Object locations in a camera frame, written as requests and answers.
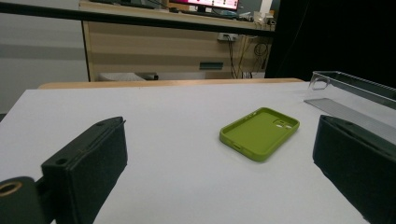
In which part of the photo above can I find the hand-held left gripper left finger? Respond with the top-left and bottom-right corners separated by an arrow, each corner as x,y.
41,116 -> 129,224

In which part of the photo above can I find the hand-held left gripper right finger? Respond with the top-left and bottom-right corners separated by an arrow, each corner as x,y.
312,114 -> 396,224

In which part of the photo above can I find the clear plastic tray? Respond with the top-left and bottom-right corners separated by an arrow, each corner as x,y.
303,70 -> 396,146

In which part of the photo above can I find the green phone case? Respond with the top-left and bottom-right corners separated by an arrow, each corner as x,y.
219,106 -> 301,162

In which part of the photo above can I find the white cabinet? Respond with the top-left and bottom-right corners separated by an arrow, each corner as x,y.
0,0 -> 92,114

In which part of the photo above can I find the wooden desk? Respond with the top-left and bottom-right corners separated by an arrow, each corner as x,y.
78,0 -> 277,82

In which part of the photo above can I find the black curtain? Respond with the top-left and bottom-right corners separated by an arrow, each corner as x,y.
264,0 -> 396,89

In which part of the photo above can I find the dark rectangular desk label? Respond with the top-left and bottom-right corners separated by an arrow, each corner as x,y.
199,62 -> 224,71

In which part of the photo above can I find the white power strip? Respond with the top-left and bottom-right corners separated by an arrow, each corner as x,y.
217,32 -> 239,43

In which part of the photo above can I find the computer monitor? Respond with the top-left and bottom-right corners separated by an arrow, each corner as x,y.
169,0 -> 241,12

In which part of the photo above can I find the bundle of cables under desk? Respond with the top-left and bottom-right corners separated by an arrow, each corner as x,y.
226,35 -> 273,79

